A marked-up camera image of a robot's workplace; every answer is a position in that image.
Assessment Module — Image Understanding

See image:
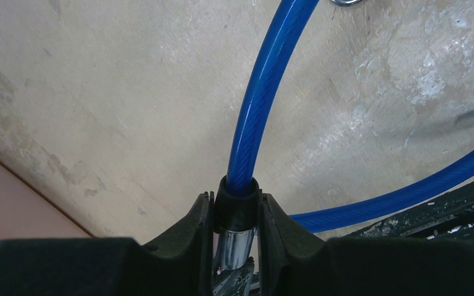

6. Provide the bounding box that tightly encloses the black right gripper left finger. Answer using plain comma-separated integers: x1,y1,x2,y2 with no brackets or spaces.
0,192,214,295

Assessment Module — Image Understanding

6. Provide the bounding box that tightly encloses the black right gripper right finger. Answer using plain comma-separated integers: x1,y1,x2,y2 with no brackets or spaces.
258,194,474,295

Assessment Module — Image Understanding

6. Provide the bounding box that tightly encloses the blue cable lock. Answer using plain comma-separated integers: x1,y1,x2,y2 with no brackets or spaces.
215,1,474,270

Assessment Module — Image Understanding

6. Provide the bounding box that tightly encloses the brass padlock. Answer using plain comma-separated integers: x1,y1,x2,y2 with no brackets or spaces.
331,0,361,7

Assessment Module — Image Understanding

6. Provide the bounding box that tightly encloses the pink translucent storage bin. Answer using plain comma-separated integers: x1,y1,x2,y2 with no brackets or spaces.
0,164,91,241

